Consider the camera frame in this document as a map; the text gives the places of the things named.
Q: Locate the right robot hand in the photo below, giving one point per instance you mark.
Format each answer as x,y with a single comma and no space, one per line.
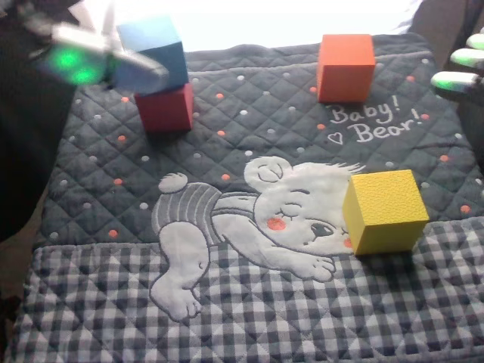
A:
457,57

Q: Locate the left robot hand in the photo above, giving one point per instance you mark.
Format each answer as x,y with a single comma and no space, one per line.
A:
75,64

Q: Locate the yellow foam cube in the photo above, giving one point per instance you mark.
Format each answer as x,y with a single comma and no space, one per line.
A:
385,211

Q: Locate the blue foam cube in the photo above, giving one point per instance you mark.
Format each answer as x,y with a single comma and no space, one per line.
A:
151,32

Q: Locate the orange foam cube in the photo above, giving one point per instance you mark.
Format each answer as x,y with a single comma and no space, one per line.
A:
344,72

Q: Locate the grey bear print quilt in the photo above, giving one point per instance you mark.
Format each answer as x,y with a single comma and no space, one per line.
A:
242,227

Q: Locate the red foam cube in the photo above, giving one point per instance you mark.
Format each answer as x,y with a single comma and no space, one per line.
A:
166,111

